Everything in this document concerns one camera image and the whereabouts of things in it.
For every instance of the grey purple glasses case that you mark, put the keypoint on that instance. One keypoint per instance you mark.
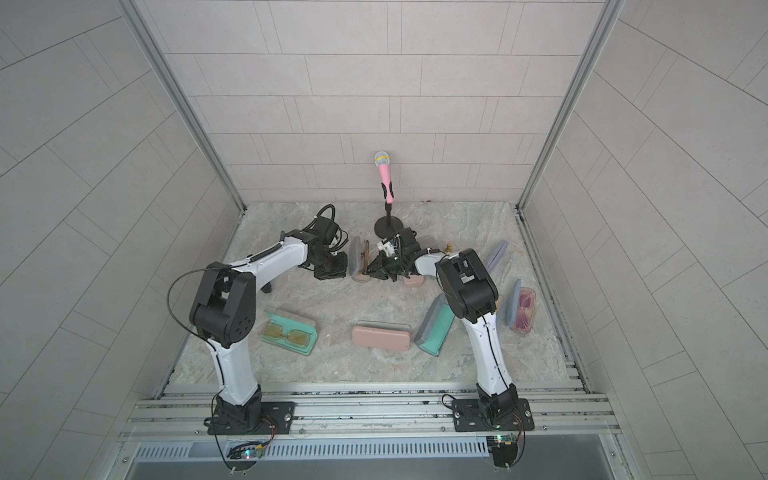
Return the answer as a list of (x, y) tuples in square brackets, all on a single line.
[(495, 257)]

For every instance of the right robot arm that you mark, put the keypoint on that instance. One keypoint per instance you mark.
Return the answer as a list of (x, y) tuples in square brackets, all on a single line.
[(469, 294)]

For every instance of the right circuit board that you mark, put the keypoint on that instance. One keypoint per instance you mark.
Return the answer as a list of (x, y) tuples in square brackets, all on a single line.
[(503, 450)]

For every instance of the circuit board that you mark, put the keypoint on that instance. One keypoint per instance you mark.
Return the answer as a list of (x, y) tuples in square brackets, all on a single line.
[(503, 450), (247, 451)]

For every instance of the pink closed glasses case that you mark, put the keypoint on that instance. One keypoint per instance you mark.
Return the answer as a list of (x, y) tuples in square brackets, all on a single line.
[(394, 337)]

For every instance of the grey mint open case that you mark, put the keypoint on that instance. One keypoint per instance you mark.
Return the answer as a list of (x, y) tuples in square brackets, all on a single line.
[(436, 325)]

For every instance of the pink grey case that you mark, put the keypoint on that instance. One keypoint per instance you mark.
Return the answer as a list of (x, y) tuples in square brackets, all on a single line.
[(413, 280)]

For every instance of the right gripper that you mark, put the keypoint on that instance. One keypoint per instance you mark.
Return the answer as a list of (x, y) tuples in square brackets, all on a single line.
[(384, 268)]

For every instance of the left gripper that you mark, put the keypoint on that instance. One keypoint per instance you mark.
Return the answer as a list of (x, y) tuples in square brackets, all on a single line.
[(339, 272)]

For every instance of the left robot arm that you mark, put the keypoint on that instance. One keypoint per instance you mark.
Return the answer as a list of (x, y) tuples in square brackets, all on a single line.
[(223, 313)]

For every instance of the mint case yellow glasses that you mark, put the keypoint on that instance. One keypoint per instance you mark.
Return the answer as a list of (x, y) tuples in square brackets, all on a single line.
[(289, 331)]

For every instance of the aluminium mounting rail frame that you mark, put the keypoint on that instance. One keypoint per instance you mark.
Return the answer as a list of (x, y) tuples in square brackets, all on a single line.
[(372, 430)]

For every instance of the beige case with glasses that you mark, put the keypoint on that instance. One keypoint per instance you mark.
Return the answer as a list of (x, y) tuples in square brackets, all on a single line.
[(358, 259)]

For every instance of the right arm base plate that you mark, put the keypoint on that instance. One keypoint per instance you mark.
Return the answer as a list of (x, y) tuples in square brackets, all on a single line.
[(467, 416)]

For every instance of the pink toy microphone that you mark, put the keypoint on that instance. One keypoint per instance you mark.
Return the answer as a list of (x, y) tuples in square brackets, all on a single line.
[(382, 162)]

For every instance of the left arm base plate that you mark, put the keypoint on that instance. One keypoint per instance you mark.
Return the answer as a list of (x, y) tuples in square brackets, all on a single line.
[(256, 418)]

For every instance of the clear case pink glasses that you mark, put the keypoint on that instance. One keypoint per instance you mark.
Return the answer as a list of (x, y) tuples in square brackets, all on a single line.
[(518, 309)]

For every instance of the left circuit board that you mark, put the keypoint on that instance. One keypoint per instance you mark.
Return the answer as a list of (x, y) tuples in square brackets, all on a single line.
[(247, 451)]

